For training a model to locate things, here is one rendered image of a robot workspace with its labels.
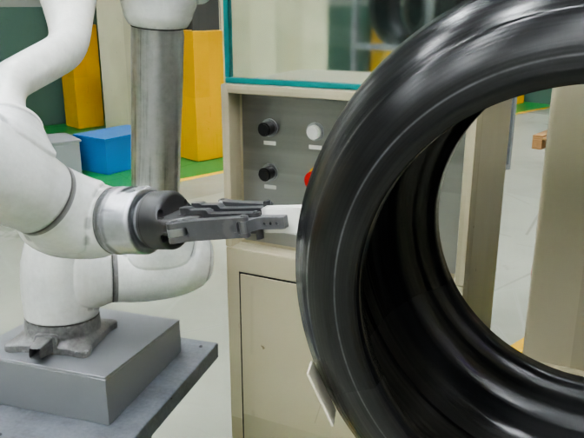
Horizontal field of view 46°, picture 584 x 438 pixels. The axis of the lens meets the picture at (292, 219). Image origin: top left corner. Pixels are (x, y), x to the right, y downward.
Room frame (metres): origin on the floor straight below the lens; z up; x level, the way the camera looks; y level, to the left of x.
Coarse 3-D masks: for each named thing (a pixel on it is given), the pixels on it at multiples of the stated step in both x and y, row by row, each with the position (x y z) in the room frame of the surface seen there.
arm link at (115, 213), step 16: (112, 192) 0.85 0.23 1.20; (128, 192) 0.84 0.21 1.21; (144, 192) 0.85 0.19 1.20; (96, 208) 0.84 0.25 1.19; (112, 208) 0.83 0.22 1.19; (128, 208) 0.82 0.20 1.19; (96, 224) 0.83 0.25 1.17; (112, 224) 0.82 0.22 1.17; (128, 224) 0.81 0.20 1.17; (112, 240) 0.82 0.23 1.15; (128, 240) 0.81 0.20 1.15
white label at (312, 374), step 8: (312, 368) 0.63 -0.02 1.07; (312, 376) 0.62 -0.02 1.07; (320, 376) 0.65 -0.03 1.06; (312, 384) 0.61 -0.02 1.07; (320, 384) 0.63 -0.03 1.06; (320, 392) 0.62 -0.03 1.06; (320, 400) 0.61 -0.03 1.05; (328, 400) 0.63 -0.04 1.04; (328, 408) 0.61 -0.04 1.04; (328, 416) 0.60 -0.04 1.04
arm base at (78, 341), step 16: (96, 320) 1.33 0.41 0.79; (112, 320) 1.41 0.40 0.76; (16, 336) 1.29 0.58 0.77; (32, 336) 1.27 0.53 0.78; (48, 336) 1.26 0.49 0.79; (64, 336) 1.27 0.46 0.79; (80, 336) 1.28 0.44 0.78; (96, 336) 1.31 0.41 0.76; (32, 352) 1.23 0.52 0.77; (48, 352) 1.24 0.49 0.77; (64, 352) 1.25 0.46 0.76; (80, 352) 1.24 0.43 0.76
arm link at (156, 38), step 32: (128, 0) 1.30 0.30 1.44; (160, 0) 1.30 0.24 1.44; (192, 0) 1.33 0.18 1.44; (160, 32) 1.32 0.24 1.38; (160, 64) 1.33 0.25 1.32; (160, 96) 1.33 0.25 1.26; (160, 128) 1.34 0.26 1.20; (160, 160) 1.34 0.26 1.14; (128, 256) 1.33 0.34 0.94; (160, 256) 1.33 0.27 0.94; (192, 256) 1.37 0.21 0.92; (128, 288) 1.32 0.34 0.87; (160, 288) 1.34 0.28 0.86; (192, 288) 1.38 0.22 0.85
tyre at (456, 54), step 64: (512, 0) 0.57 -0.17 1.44; (576, 0) 0.54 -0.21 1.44; (384, 64) 0.62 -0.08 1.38; (448, 64) 0.56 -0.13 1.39; (512, 64) 0.54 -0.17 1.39; (576, 64) 0.52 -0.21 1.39; (384, 128) 0.58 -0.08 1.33; (448, 128) 0.55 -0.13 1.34; (320, 192) 0.62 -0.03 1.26; (384, 192) 0.58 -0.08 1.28; (320, 256) 0.61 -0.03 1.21; (384, 256) 0.84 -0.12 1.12; (320, 320) 0.61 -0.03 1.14; (384, 320) 0.80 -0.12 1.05; (448, 320) 0.82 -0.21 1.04; (384, 384) 0.59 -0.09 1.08; (448, 384) 0.79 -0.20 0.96; (512, 384) 0.78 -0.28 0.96; (576, 384) 0.76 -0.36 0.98
